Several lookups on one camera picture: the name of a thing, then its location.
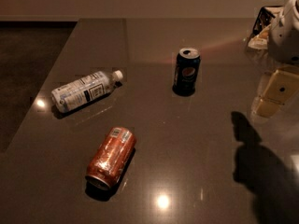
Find red coke can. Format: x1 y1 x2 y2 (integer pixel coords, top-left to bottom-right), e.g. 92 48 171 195
86 127 136 190

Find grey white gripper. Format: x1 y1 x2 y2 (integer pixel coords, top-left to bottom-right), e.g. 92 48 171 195
254 14 299 118

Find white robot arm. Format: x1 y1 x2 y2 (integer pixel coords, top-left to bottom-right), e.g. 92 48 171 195
248 0 299 118

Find black wire basket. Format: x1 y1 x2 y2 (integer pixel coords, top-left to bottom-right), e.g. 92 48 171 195
252 6 283 35

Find dark blue pepsi can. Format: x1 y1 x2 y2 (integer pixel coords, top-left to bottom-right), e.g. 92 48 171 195
173 47 201 96

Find clear plastic water bottle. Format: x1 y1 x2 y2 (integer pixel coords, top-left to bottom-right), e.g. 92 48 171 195
51 70 123 113

